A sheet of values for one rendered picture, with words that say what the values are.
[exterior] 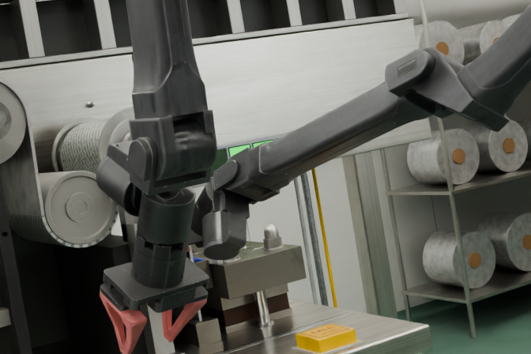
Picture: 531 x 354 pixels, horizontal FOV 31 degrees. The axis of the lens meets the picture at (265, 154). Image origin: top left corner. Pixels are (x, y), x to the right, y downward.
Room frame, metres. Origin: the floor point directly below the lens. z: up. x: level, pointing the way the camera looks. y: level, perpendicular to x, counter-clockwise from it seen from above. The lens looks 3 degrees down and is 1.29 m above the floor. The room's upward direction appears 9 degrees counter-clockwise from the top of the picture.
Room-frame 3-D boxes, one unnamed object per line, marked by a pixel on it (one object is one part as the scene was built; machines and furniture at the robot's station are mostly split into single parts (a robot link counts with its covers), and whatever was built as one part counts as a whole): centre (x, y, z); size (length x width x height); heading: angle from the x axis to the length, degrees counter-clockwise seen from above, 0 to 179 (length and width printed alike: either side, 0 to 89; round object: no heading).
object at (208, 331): (1.73, 0.22, 0.92); 0.28 x 0.04 x 0.04; 30
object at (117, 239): (1.71, 0.33, 1.00); 0.33 x 0.07 x 0.20; 30
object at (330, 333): (1.47, -0.05, 0.91); 0.07 x 0.07 x 0.02; 30
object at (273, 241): (1.71, 0.01, 1.05); 0.04 x 0.04 x 0.04
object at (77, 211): (1.64, 0.37, 1.18); 0.26 x 0.12 x 0.12; 30
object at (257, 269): (1.82, 0.13, 1.00); 0.40 x 0.16 x 0.06; 30
